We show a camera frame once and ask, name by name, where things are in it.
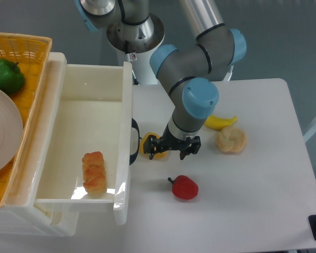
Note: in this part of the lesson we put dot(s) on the white drawer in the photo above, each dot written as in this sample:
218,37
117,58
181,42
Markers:
94,114

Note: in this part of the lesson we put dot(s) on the red bell pepper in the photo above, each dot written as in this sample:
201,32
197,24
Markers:
183,187

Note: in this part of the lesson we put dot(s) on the white drawer cabinet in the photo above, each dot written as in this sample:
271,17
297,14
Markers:
20,215

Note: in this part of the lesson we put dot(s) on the orange wicker basket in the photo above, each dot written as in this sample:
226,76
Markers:
31,52

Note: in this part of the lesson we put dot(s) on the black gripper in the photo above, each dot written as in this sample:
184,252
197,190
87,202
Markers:
153,145

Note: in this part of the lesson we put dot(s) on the beige plate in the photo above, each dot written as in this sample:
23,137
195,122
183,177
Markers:
11,129

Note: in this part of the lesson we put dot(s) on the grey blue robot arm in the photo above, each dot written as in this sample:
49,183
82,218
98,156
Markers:
182,74

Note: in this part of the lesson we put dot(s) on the yellow banana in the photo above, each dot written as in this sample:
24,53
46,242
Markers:
217,123

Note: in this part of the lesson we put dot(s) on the brown bread pastry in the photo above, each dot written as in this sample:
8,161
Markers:
94,173

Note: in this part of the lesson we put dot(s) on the green bell pepper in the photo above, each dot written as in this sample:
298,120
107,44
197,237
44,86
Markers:
11,78

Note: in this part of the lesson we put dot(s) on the yellow bell pepper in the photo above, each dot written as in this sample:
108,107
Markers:
141,148

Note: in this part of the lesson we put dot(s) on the round bread roll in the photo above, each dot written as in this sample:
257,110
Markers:
231,139

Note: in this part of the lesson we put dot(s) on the black top drawer handle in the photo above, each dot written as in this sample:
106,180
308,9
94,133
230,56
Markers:
135,141

